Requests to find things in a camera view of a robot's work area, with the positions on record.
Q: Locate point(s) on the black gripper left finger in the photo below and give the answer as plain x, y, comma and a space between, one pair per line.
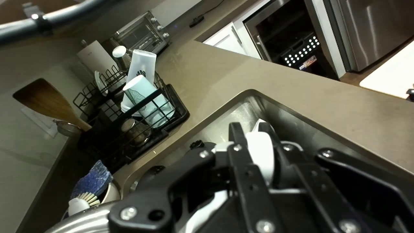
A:
250, 195

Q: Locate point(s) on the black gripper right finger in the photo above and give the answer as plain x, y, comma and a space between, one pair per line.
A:
345, 195

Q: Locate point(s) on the stainless steel sink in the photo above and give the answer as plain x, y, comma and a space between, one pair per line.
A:
225, 115

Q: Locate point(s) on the pale teal cup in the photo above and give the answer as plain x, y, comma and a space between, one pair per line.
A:
143, 93

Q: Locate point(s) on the round metal jar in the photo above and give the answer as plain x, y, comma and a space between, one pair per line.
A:
137, 133

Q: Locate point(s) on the white lower cabinet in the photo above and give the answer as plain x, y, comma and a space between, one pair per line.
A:
225, 41

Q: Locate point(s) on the white dish brush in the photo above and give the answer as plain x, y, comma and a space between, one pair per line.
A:
85, 203

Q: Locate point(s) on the black oven appliance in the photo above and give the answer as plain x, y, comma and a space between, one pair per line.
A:
280, 30

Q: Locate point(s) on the stainless steel refrigerator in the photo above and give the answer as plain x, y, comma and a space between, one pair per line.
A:
376, 30

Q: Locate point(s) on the white rectangular container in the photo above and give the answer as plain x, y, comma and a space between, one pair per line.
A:
143, 65

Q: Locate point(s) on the black remote control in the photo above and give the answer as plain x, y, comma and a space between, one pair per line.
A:
197, 21

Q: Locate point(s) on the silver toaster oven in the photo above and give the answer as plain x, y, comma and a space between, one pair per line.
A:
143, 33

